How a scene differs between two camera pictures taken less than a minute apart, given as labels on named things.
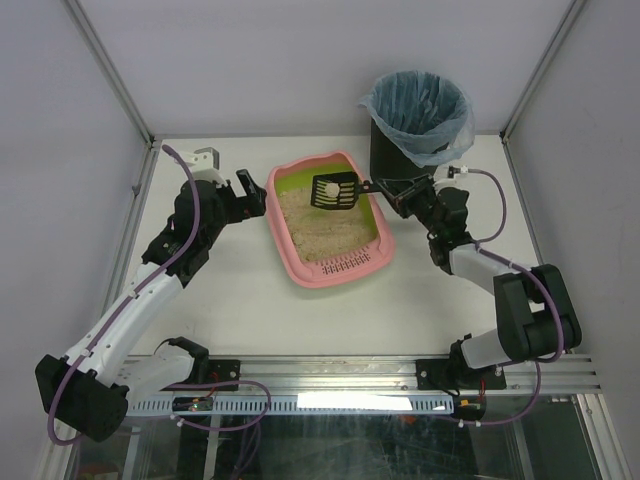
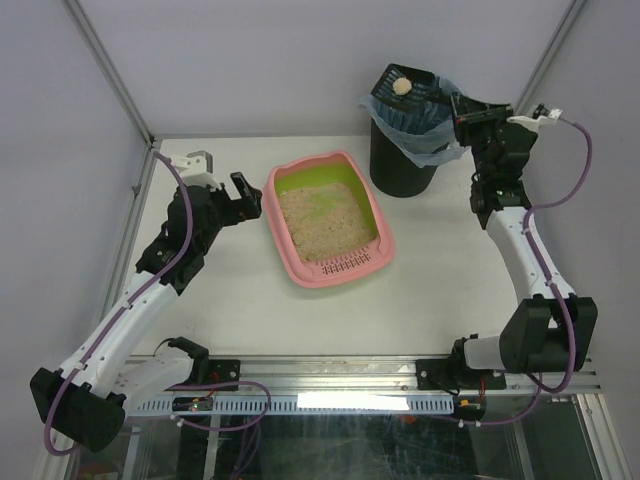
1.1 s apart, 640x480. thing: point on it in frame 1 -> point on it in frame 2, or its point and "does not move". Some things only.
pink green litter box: x=324 y=247 does not move
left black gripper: x=240 y=201 does not move
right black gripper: x=410 y=195 -> x=478 y=116
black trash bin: x=388 y=160 does not move
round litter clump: x=332 y=189 -> x=402 y=86
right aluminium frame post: x=571 y=13 does not move
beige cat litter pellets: x=321 y=234 does not move
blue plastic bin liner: x=425 y=117 does not move
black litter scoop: x=338 y=190 -> x=409 y=86
